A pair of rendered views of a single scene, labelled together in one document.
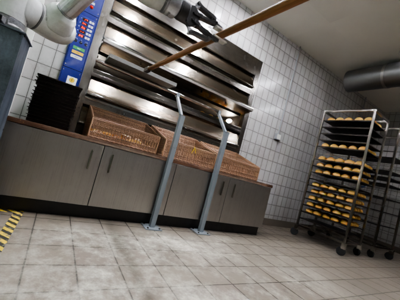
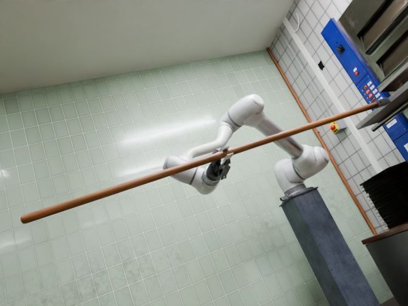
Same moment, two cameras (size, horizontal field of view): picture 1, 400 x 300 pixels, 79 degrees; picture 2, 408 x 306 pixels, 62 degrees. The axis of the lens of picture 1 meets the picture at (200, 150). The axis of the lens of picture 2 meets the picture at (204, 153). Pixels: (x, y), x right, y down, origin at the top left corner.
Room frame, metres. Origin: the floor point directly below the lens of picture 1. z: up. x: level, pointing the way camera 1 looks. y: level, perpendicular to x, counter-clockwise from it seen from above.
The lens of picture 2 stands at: (1.09, -1.32, 0.67)
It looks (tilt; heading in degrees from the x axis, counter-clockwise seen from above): 20 degrees up; 98
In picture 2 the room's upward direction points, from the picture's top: 23 degrees counter-clockwise
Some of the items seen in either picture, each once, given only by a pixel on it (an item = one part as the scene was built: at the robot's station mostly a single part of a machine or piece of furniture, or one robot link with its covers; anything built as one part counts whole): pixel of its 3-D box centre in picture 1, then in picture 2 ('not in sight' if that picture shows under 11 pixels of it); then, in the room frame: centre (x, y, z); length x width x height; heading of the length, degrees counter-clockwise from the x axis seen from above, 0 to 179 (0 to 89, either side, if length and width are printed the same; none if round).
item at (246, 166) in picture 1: (227, 160); not in sight; (2.69, -0.33, 0.72); 0.56 x 0.49 x 0.28; 119
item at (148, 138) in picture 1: (121, 128); not in sight; (2.10, 0.71, 0.72); 0.56 x 0.49 x 0.28; 121
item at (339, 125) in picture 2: not in sight; (337, 126); (1.79, 1.61, 1.46); 0.10 x 0.07 x 0.10; 121
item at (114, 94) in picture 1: (175, 117); not in sight; (2.60, 0.34, 1.02); 1.79 x 0.11 x 0.19; 121
